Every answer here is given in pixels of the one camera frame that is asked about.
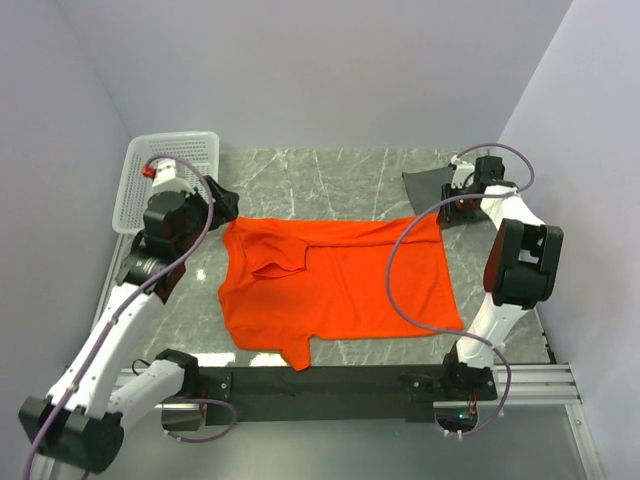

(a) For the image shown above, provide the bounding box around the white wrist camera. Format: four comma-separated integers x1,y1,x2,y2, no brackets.
142,159,196,196
449,155,475,189

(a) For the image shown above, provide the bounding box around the folded dark grey t shirt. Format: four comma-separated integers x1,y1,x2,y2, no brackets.
402,164,494,229

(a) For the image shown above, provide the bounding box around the orange t shirt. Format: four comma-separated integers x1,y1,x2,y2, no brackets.
218,215,463,371

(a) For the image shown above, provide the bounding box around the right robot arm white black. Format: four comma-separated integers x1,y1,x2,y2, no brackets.
437,155,564,400

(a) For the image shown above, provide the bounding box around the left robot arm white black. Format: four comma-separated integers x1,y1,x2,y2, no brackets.
18,176,239,478

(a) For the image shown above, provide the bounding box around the white perforated plastic basket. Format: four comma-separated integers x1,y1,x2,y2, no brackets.
112,131,220,234

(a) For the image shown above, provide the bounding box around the aluminium rail frame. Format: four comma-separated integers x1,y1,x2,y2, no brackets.
29,149,601,480

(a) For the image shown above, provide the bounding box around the black base crossbar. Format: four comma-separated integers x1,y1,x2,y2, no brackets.
139,364,499,427

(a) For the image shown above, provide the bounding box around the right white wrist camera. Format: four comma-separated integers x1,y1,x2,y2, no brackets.
449,155,475,189

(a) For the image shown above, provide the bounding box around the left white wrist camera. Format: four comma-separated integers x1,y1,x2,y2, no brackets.
142,159,196,196

